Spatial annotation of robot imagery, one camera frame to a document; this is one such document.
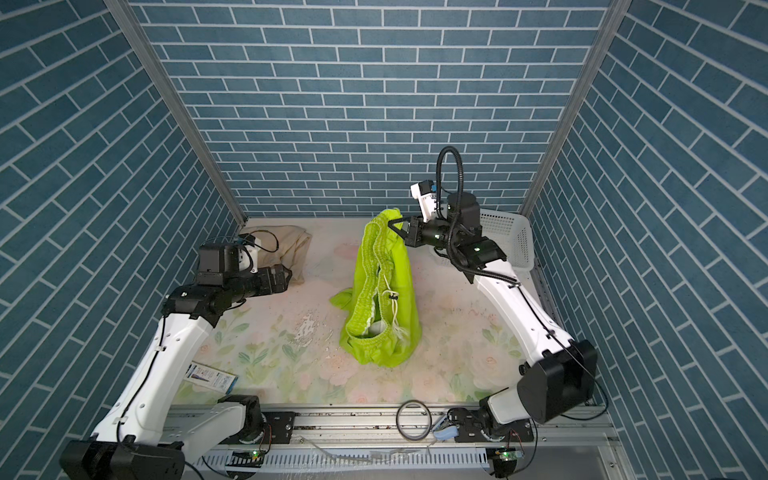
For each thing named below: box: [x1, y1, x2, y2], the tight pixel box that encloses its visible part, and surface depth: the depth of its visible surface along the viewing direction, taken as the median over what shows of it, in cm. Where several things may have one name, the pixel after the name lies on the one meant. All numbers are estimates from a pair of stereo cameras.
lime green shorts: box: [329, 208, 422, 368], surface depth 74 cm
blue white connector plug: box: [433, 425, 459, 441], surface depth 73 cm
